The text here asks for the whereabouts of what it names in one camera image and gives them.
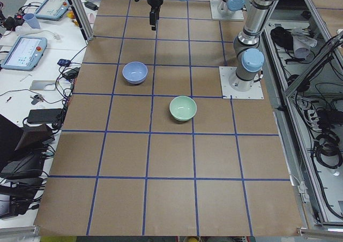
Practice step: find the small blue device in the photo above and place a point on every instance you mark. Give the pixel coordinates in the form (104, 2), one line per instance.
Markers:
(64, 62)

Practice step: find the far teach pendant tablet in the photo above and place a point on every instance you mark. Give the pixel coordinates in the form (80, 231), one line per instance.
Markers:
(52, 9)

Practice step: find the crumpled white paper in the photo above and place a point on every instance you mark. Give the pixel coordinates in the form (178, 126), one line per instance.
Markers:
(302, 43)

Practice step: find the near teach pendant tablet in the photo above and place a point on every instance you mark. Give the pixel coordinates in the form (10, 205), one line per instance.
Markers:
(25, 53)

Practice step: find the blue ceramic bowl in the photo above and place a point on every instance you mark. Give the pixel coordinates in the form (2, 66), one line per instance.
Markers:
(135, 72)

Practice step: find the light blue plastic cup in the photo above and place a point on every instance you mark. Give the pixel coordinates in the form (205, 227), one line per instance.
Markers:
(32, 20)

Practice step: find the teach pendant tablet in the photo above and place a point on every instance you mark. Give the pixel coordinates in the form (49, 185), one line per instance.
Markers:
(52, 9)
(25, 53)

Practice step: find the black phone on desk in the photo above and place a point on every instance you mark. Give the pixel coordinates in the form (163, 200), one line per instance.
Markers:
(40, 116)

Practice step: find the black power adapter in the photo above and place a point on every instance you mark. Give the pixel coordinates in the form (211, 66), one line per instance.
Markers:
(91, 6)

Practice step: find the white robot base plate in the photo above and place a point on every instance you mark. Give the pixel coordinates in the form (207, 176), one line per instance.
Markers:
(234, 88)

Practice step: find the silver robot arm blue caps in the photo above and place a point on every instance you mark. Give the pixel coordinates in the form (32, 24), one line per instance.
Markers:
(250, 59)

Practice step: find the white power strip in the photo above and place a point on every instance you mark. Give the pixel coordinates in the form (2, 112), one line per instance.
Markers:
(310, 114)

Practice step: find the green ceramic bowl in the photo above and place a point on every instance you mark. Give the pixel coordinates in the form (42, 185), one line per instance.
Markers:
(183, 108)

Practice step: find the aluminium frame post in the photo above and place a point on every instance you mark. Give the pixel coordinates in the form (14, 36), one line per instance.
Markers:
(81, 18)

